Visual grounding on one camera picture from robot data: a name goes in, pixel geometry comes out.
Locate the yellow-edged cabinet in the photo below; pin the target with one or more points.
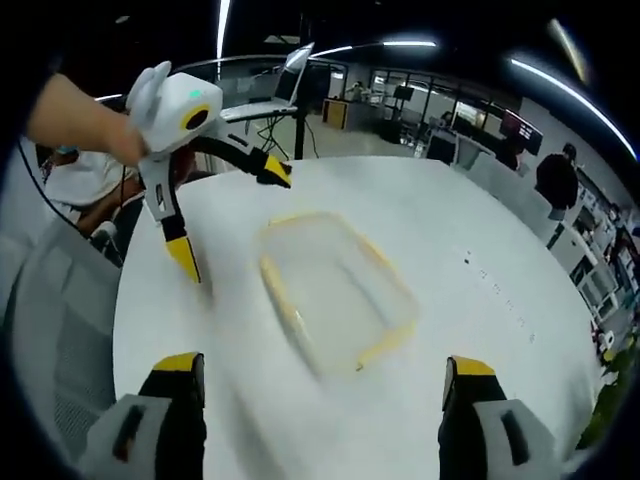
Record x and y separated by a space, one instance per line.
336 112

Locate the person's left hand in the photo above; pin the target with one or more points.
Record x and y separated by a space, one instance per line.
80 120

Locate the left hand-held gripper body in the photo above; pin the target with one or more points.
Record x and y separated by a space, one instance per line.
170 110

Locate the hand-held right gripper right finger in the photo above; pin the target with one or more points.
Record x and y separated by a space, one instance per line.
465 430

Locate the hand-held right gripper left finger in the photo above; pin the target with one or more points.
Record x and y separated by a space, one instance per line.
175 430

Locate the open silver laptop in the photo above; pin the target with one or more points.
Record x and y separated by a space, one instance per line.
287 80

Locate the green plant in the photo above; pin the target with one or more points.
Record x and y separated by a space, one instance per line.
615 390

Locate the table socket strip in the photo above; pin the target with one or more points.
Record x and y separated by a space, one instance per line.
500 295

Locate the dark wall screen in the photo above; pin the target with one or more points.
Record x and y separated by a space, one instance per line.
522 131

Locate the clear plastic food container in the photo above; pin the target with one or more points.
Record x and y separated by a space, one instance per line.
330 290

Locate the grey mesh office chair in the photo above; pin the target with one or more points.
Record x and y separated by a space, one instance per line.
55 310

